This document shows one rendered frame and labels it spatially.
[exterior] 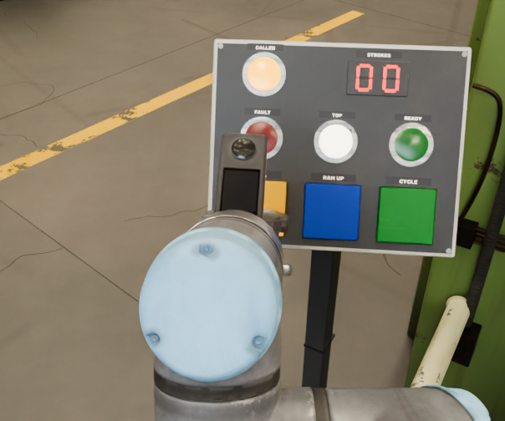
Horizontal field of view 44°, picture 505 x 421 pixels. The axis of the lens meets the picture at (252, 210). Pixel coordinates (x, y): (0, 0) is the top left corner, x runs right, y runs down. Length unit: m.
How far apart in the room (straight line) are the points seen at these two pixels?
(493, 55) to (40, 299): 1.69
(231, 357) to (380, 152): 0.52
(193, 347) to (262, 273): 0.06
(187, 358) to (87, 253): 2.02
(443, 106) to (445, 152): 0.06
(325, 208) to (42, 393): 1.33
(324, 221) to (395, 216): 0.09
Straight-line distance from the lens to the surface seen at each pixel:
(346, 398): 0.47
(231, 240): 0.40
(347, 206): 0.86
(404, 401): 0.47
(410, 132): 0.86
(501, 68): 1.07
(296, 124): 0.86
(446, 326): 1.25
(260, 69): 0.86
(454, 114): 0.88
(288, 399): 0.46
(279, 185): 0.85
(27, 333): 2.18
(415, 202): 0.87
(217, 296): 0.40
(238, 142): 0.62
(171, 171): 2.81
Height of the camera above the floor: 1.52
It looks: 37 degrees down
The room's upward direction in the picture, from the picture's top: straight up
